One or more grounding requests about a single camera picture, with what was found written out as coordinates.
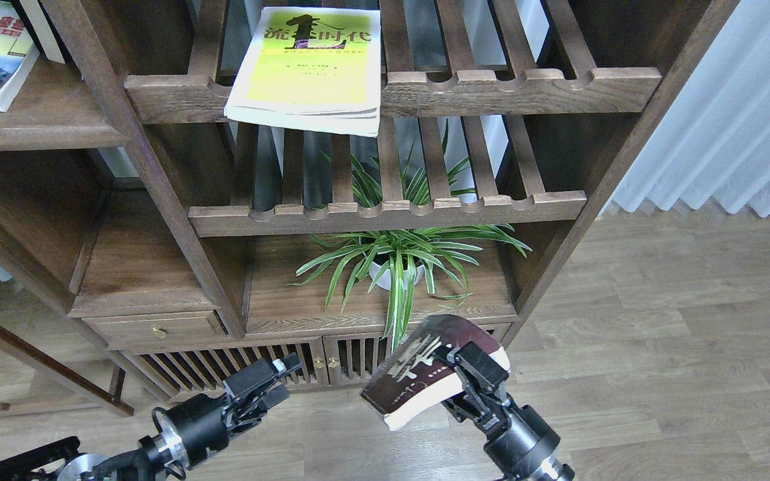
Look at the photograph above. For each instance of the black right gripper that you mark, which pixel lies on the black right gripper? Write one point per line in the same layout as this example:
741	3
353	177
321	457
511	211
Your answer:
519	441

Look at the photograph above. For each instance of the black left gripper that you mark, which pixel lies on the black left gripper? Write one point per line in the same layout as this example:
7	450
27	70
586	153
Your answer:
202	426

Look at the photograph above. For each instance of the dark red book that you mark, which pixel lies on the dark red book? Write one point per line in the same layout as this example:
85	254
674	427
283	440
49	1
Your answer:
412	380

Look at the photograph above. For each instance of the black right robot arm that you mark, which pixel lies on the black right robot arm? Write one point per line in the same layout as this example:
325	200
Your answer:
519	441

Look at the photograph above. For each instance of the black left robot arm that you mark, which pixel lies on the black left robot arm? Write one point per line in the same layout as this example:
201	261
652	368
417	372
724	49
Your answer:
62	460

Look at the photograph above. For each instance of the white book on upper shelf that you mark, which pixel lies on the white book on upper shelf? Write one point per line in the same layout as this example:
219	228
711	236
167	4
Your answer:
43	32

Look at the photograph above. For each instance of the white plant pot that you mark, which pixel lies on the white plant pot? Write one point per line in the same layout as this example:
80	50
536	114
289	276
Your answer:
379	272

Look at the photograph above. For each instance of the brass drawer knob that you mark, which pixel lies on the brass drawer knob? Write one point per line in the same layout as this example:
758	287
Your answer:
159	332

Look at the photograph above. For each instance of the dark wooden bookshelf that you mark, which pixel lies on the dark wooden bookshelf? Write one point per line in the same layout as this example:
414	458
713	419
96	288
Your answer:
126	203

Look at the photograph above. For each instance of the yellow green book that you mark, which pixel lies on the yellow green book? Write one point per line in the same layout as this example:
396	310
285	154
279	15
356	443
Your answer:
311	68

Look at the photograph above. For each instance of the white curtain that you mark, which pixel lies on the white curtain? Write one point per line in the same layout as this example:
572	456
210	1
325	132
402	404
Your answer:
714	142

